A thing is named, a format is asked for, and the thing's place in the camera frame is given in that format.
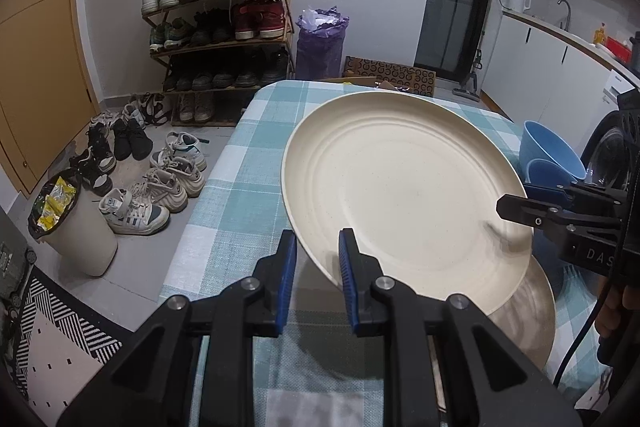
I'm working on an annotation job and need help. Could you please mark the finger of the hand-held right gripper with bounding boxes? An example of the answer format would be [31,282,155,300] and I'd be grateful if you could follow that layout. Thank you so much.
[524,183,581,208]
[496,193,568,233]

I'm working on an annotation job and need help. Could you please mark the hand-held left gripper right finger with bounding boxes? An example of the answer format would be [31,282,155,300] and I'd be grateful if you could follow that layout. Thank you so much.
[338,228,583,427]

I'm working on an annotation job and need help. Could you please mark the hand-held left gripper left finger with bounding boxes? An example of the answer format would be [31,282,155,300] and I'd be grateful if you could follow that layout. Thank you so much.
[57,229,298,427]

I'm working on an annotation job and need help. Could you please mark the light blue bowl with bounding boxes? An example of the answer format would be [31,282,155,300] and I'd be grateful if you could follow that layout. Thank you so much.
[518,121,587,182]

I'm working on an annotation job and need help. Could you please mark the cream round plate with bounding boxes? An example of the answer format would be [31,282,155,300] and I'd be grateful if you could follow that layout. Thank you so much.
[281,93,532,314]
[487,254,557,368]

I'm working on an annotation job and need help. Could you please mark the person's right hand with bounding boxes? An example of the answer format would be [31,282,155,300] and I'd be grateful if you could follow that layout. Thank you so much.
[597,282,633,348]

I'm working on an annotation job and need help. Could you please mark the white washing machine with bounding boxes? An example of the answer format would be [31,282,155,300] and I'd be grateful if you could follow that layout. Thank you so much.
[582,67,640,188]

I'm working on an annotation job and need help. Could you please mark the teal checked tablecloth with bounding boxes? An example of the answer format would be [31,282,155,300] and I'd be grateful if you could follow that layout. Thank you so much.
[157,79,608,427]

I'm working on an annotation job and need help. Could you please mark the white base cabinets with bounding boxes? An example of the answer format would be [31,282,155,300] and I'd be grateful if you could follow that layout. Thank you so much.
[480,12,613,142]

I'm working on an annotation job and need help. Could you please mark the upright stick vacuum cleaner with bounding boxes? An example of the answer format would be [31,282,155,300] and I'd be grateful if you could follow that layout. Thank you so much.
[452,47,483,100]

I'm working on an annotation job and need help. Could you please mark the scattered pile of shoes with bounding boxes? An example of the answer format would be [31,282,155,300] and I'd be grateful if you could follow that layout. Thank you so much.
[70,92,208,237]

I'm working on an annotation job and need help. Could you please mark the white kitchen countertop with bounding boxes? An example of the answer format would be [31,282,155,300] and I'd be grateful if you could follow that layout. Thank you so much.
[502,9,640,80]

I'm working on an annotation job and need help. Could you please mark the small red box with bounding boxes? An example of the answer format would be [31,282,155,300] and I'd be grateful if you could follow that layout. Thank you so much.
[605,36,633,62]

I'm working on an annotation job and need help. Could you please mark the open box with yellow contents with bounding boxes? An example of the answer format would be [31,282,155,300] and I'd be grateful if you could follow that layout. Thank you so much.
[322,76,411,94]

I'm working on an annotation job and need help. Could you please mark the white trash bin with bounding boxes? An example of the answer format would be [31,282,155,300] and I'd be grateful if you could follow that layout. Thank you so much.
[27,172,119,278]

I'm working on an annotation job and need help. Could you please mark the purple plastic bag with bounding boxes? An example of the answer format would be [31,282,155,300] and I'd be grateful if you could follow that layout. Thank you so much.
[295,7,348,82]

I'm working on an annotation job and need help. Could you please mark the black white patterned rug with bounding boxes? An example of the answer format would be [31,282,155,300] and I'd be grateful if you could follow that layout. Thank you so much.
[0,267,123,408]

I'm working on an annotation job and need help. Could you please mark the dark grey appliance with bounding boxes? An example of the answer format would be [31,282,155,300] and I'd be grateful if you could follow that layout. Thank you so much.
[0,212,38,308]

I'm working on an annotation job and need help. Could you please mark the yellow wooden door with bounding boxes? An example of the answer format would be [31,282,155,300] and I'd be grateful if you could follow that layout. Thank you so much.
[0,0,101,198]

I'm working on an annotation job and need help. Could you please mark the ring patterned cardboard box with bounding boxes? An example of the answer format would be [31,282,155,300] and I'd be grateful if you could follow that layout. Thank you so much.
[342,55,437,98]

